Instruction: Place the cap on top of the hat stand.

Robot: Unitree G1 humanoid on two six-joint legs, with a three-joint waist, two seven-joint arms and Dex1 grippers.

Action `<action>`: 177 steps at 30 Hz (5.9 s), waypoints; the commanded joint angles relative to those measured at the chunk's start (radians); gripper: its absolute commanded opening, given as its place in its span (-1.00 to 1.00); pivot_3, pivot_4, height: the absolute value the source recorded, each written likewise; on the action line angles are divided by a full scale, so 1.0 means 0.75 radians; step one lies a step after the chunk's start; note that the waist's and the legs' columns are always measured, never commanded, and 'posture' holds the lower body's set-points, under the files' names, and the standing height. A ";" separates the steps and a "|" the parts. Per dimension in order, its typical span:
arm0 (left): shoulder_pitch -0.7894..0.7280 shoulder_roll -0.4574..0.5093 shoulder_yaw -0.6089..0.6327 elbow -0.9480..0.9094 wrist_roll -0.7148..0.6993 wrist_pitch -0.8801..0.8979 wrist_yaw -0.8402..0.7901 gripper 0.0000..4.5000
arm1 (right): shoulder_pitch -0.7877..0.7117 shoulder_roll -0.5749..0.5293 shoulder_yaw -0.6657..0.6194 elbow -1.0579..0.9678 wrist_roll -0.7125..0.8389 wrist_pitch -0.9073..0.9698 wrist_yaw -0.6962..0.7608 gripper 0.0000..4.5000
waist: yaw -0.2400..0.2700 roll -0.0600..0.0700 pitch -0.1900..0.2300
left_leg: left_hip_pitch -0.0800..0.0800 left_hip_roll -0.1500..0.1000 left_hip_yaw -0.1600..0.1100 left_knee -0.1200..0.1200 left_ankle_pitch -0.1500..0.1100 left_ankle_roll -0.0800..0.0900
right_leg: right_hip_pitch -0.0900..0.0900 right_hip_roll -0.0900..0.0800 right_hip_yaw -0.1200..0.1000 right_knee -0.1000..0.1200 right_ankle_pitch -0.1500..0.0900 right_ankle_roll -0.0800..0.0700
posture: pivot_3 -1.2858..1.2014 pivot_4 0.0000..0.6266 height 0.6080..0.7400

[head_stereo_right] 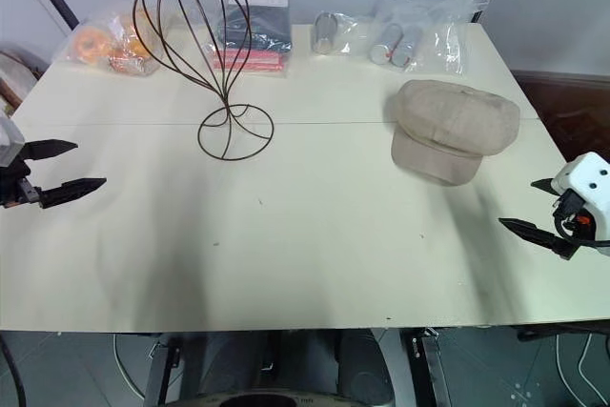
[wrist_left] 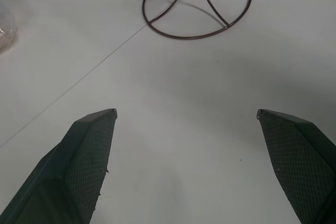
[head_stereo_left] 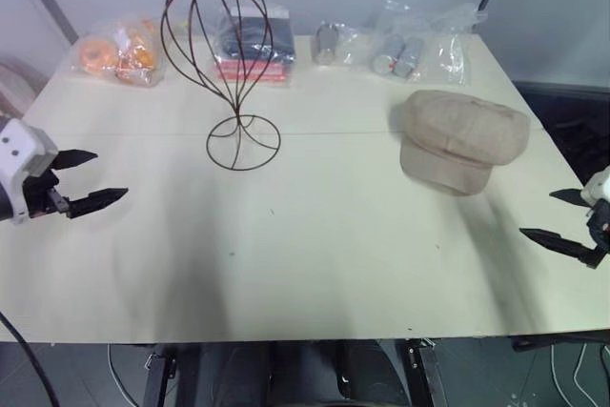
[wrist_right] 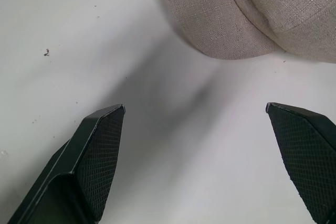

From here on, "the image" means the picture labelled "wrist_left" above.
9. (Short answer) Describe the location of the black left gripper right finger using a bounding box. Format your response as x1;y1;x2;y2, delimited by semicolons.
256;109;336;224

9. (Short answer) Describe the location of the brown wire stand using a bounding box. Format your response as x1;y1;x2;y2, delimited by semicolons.
142;0;253;40

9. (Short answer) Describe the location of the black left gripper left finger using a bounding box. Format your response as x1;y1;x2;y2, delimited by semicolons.
0;108;118;224

